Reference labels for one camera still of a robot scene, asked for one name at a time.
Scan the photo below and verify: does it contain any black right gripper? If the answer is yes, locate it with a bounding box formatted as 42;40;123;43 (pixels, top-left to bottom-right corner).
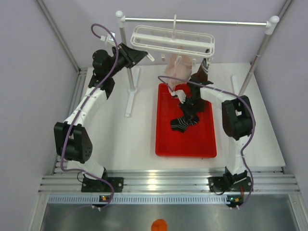
179;96;205;122

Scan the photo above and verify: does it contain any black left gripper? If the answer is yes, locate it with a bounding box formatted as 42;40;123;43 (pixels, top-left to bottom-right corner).
106;42;147;77

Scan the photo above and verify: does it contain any brown sock striped cuff long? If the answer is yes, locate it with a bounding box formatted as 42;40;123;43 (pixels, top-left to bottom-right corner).
188;59;209;113

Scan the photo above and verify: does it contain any black striped sock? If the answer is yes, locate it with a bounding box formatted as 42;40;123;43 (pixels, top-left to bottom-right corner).
170;116;200;133

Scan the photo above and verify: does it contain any pale pink sock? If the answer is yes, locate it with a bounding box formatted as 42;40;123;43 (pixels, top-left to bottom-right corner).
165;54;193;80

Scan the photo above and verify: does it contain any white clip sock hanger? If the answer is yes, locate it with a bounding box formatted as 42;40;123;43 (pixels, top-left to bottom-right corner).
130;15;215;60

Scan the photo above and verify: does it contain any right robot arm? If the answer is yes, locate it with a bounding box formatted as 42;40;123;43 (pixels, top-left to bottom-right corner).
178;80;256;191

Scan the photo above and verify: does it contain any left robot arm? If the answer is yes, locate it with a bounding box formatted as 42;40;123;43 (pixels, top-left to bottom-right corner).
54;43;148;191

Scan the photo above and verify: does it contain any white rack base foot left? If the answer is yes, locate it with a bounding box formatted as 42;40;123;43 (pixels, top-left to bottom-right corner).
125;67;140;117

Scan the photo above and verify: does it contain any red plastic tray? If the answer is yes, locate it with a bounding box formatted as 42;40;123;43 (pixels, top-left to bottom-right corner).
155;83;217;158

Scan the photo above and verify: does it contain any orange round object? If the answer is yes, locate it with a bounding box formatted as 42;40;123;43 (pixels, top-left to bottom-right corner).
151;219;167;231

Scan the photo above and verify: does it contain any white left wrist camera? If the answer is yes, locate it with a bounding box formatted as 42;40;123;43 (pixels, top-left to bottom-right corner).
100;31;116;47

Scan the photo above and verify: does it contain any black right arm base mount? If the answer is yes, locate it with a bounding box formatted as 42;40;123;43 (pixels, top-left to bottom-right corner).
208;176;253;195

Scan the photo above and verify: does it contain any aluminium mounting rail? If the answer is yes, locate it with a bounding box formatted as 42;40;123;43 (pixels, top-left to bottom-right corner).
38;168;300;194

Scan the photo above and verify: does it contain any white drying rack frame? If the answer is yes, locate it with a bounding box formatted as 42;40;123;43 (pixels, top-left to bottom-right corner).
115;10;281;97

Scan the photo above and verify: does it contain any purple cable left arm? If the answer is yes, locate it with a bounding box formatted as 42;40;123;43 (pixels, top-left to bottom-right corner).
60;23;120;180

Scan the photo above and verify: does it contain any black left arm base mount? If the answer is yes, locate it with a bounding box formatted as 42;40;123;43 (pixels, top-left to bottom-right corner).
81;177;124;193

